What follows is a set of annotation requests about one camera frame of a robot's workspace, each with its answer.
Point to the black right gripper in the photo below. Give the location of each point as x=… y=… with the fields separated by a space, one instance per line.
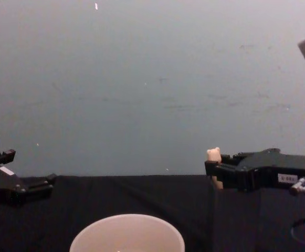
x=273 y=169

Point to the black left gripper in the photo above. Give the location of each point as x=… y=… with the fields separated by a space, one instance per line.
x=2 y=185

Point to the small white plastic piece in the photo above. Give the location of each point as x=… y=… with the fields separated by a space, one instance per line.
x=214 y=155

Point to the black table cloth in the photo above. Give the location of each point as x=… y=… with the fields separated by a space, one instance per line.
x=131 y=195

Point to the white round cup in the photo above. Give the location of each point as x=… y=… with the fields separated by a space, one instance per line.
x=127 y=235

